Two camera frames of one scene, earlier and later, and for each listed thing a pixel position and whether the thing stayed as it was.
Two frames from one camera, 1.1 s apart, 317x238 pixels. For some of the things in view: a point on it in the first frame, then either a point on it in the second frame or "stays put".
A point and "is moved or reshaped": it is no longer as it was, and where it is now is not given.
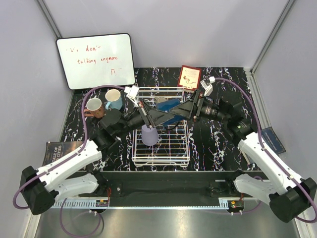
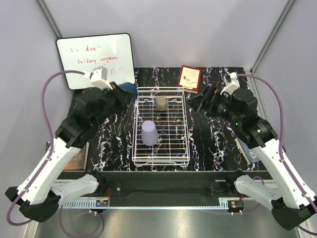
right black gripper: x=194 y=104 to x=211 y=94
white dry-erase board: x=98 y=61 stays put
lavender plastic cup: x=149 y=136 stays put
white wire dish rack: x=172 y=148 stays put
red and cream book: x=189 y=78 stays put
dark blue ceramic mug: x=167 y=105 is moved or reshaped
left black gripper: x=154 y=117 to x=125 y=98
